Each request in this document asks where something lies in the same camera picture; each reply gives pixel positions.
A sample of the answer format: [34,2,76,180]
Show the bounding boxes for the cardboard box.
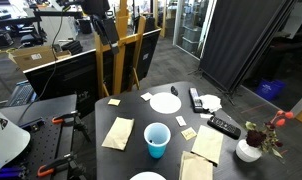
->
[8,45,72,71]

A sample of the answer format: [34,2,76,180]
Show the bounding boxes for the crumpled white tissue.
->
[199,94,223,113]

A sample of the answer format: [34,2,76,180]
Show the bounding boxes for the black hanging cable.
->
[16,9,65,126]

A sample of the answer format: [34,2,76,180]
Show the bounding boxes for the pale paper packet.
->
[140,92,154,102]

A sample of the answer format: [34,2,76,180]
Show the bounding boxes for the black perforated mounting table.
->
[0,94,79,180]

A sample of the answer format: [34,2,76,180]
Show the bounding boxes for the yellow sugar packet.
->
[107,98,122,107]
[180,126,198,141]

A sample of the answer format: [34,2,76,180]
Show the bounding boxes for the black camera on stand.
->
[81,0,121,55]

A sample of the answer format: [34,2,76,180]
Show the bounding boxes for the wooden easel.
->
[94,0,167,100]

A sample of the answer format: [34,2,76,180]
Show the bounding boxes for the white plate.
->
[129,171,167,180]
[149,91,182,115]

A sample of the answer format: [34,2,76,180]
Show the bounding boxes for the grey storage bins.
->
[181,25,203,53]

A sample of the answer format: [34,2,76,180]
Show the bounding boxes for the black curtain backdrop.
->
[198,0,297,93]

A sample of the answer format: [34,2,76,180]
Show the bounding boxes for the brown paper napkin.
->
[190,124,225,167]
[178,150,214,180]
[101,116,135,152]

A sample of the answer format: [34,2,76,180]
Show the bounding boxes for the white ribbed vase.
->
[235,138,264,163]

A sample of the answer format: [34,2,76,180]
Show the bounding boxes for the black remote control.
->
[206,115,242,140]

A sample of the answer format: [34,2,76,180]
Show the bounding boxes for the black keyboard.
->
[5,81,37,108]

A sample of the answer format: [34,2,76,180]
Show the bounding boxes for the large black panel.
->
[23,49,99,117]
[102,28,162,93]

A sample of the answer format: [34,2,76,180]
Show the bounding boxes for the pink sweetener packet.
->
[175,115,188,128]

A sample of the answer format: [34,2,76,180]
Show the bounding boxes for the small black bracket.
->
[19,117,46,133]

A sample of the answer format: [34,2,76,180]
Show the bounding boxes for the orange handled black clamp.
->
[36,152,89,180]
[51,110,92,143]

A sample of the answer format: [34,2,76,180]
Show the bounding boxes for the blue bin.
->
[256,78,287,101]

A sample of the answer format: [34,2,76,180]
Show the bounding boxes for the blue plastic cup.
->
[143,122,172,159]

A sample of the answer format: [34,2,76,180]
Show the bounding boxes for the long remote with coloured buttons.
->
[188,87,205,114]

